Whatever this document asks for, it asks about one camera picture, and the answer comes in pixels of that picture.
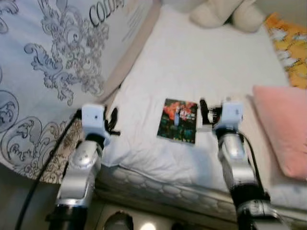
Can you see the beige padded bed edge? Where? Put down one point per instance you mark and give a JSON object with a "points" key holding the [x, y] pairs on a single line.
{"points": [[139, 43]]}

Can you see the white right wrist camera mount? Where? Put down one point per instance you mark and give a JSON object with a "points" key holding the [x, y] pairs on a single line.
{"points": [[231, 112]]}

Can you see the dark book with red cover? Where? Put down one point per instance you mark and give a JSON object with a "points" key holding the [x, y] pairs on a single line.
{"points": [[177, 124]]}

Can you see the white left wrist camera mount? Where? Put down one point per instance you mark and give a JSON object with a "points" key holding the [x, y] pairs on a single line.
{"points": [[92, 117]]}

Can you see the yellow cartoon egg blanket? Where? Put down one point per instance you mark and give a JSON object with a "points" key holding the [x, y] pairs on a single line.
{"points": [[290, 48]]}

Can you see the white bed quilt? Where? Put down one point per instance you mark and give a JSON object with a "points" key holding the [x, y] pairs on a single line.
{"points": [[192, 62]]}

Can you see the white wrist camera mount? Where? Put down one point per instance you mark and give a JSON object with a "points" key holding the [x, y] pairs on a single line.
{"points": [[231, 112], [92, 117]]}

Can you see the white ornament-print headboard cover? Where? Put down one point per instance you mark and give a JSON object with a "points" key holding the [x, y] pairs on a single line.
{"points": [[48, 48]]}

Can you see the beige plush toy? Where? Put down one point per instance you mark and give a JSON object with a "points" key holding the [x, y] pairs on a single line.
{"points": [[216, 14]]}

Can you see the grey robot left leg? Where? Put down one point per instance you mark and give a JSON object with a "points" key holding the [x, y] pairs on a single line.
{"points": [[118, 222]]}

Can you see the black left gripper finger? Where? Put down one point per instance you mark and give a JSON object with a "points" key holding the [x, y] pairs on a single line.
{"points": [[114, 116]]}

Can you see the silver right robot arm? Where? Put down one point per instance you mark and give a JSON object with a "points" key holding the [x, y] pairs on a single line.
{"points": [[232, 153]]}

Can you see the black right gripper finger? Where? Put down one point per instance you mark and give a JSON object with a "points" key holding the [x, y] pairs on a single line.
{"points": [[203, 114]]}

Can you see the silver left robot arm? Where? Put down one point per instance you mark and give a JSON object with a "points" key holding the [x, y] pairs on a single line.
{"points": [[81, 163]]}

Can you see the pink pillow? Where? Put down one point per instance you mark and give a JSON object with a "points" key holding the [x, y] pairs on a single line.
{"points": [[283, 124]]}

